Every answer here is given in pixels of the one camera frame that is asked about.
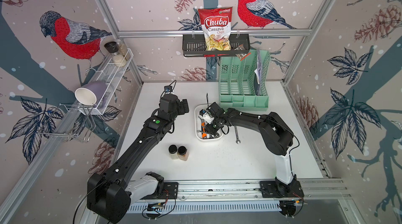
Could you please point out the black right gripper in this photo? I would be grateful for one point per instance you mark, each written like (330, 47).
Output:
(208, 127)

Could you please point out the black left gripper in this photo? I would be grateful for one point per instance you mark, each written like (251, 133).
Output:
(180, 104)

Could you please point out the white plastic storage box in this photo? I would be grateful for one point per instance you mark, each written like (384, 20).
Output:
(200, 127)

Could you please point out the silver end wrench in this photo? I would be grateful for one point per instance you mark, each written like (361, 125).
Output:
(237, 135)

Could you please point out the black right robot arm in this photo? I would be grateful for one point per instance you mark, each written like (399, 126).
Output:
(277, 137)

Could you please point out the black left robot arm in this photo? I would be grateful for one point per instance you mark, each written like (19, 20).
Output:
(111, 193)

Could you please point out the green plastic file organizer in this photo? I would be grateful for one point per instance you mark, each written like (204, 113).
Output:
(237, 83)

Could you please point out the black lid orange spice jar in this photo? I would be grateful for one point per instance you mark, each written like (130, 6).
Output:
(183, 153)

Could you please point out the small snack packet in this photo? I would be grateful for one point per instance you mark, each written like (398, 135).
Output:
(241, 56)

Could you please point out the clear glass jar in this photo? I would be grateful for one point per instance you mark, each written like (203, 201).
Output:
(123, 50)

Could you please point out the purple white paper cup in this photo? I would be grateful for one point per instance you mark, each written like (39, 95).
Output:
(91, 93)

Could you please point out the black lid white jar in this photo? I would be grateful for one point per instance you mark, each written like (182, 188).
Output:
(118, 59)

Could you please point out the red Chuba chips bag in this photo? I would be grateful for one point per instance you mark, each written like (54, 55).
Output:
(216, 26)

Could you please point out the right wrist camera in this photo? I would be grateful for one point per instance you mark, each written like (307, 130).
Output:
(206, 116)

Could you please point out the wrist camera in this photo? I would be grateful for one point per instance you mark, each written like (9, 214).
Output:
(168, 89)
(206, 116)

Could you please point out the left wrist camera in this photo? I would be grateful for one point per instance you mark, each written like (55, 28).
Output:
(168, 89)

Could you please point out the orange handled adjustable wrench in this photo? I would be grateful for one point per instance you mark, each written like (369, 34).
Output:
(206, 135)

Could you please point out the white wire wall shelf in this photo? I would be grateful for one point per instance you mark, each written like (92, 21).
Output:
(111, 75)

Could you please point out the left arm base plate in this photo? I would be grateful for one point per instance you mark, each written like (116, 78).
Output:
(168, 191)

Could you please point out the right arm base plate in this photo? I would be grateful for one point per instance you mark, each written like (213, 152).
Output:
(278, 189)

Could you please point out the chrome wire cup rack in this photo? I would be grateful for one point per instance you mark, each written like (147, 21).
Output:
(68, 122)

